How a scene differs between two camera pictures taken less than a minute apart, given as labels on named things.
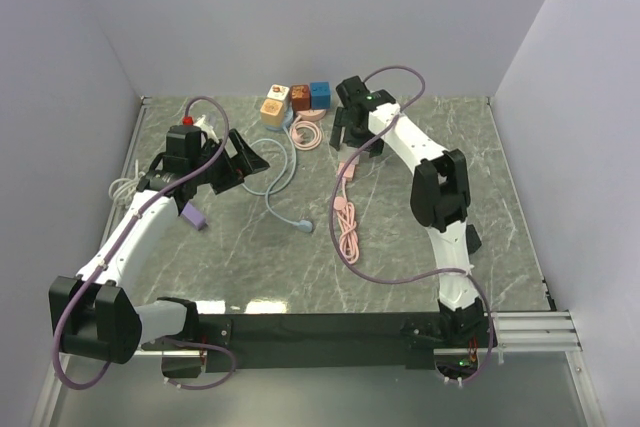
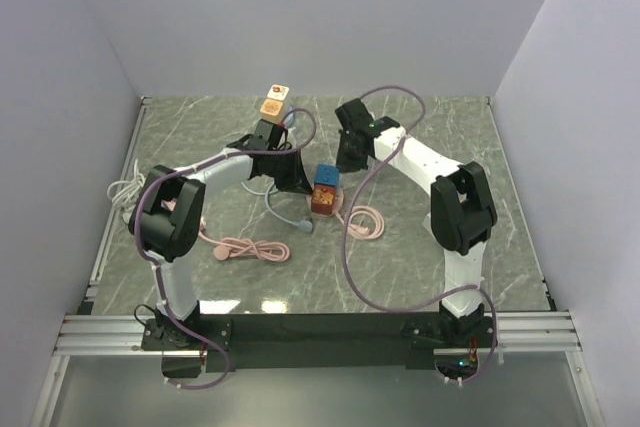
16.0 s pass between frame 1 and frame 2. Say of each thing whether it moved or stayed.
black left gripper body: moved
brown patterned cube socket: moved
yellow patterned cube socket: stayed
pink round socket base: moved
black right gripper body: moved
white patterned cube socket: stayed
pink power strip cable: moved
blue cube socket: moved
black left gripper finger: moved
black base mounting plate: stayed
